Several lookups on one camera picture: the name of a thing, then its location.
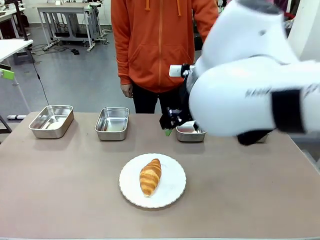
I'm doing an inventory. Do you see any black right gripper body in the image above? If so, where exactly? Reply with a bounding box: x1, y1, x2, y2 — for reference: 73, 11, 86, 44
159, 106, 199, 131

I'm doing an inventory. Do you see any person's right forearm orange sleeve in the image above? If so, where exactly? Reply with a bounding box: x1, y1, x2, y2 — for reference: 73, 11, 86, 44
115, 34, 133, 86

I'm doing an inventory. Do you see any steel rectangular container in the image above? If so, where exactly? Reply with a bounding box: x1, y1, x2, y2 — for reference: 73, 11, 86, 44
94, 107, 130, 141
175, 120, 207, 143
28, 104, 75, 140

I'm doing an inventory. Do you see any golden croissant bread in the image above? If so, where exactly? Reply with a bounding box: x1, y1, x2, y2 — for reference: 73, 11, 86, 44
139, 158, 163, 198

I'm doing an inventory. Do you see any person's right hand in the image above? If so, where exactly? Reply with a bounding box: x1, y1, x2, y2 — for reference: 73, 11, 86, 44
120, 83, 134, 99

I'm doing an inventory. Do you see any white scalloped plate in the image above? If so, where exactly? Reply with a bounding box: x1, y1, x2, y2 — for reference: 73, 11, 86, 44
118, 153, 187, 209

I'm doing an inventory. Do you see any person in orange hoodie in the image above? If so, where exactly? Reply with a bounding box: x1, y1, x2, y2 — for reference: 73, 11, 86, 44
110, 0, 220, 115

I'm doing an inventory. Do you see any white side table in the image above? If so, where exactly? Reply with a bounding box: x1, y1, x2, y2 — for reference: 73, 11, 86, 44
0, 38, 34, 64

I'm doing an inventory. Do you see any black vertical pole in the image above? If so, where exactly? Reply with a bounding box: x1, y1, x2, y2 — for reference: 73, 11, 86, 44
13, 0, 29, 41

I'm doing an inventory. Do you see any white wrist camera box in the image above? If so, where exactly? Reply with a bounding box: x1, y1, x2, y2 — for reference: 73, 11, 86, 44
169, 64, 196, 78

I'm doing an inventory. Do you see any black floor cable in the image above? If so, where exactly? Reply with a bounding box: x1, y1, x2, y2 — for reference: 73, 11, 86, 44
27, 48, 50, 106

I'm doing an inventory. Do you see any grey metal-frame desk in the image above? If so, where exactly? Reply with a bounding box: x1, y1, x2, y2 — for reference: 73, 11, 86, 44
32, 1, 107, 53

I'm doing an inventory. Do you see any green bracket on stand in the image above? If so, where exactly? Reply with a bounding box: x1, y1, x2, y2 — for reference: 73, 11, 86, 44
0, 68, 15, 81

